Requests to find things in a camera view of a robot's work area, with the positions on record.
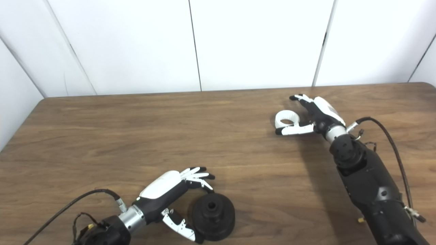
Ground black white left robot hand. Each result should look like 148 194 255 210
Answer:
136 167 216 244

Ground thin left arm wires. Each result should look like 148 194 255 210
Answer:
72 213 99 239

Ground thin right arm wires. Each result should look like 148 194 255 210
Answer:
354 129 377 152

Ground round black plastic part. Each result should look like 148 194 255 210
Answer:
191 193 236 242

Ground white toothed plastic ring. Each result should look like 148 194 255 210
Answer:
275 111 300 130

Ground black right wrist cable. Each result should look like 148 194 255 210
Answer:
347 117 426 223

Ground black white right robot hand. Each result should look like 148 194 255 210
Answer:
275 94 346 136

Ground thin arm wires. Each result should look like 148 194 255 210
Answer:
72 213 99 239
354 129 377 152

